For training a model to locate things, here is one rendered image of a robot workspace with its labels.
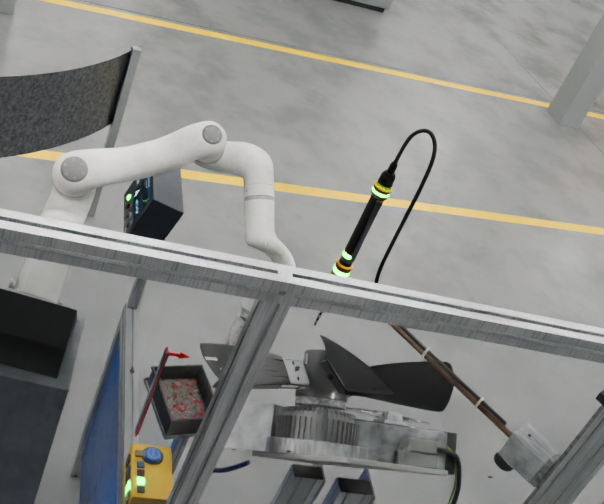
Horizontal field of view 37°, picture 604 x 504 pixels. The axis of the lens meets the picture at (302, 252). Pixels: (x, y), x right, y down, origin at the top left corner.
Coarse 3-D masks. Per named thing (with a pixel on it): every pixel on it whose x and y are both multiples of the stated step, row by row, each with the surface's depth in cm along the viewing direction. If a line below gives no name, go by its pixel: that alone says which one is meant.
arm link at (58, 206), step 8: (56, 192) 255; (48, 200) 255; (56, 200) 254; (64, 200) 255; (72, 200) 255; (80, 200) 255; (88, 200) 258; (48, 208) 249; (56, 208) 249; (64, 208) 251; (72, 208) 254; (80, 208) 256; (88, 208) 258; (48, 216) 245; (56, 216) 245; (64, 216) 246; (72, 216) 248; (80, 216) 253
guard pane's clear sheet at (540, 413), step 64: (0, 256) 119; (0, 320) 126; (64, 320) 127; (128, 320) 129; (192, 320) 131; (320, 320) 134; (0, 384) 133; (64, 384) 135; (128, 384) 137; (192, 384) 139; (256, 384) 141; (320, 384) 143; (384, 384) 145; (448, 384) 148; (512, 384) 150; (576, 384) 152; (0, 448) 142; (64, 448) 144; (128, 448) 146; (192, 448) 148; (256, 448) 151; (320, 448) 153; (384, 448) 156; (448, 448) 158; (512, 448) 161; (576, 448) 164
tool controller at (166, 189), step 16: (160, 176) 285; (176, 176) 291; (128, 192) 297; (144, 192) 282; (160, 192) 278; (176, 192) 283; (144, 208) 276; (160, 208) 275; (176, 208) 276; (144, 224) 278; (160, 224) 278
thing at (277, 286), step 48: (0, 240) 116; (48, 240) 116; (96, 240) 119; (144, 240) 122; (240, 288) 126; (288, 288) 127; (336, 288) 130; (384, 288) 134; (480, 336) 139; (528, 336) 141; (576, 336) 143; (240, 384) 139; (192, 480) 151
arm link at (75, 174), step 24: (144, 144) 256; (168, 144) 255; (192, 144) 253; (216, 144) 253; (72, 168) 243; (96, 168) 246; (120, 168) 251; (144, 168) 254; (168, 168) 257; (72, 192) 246
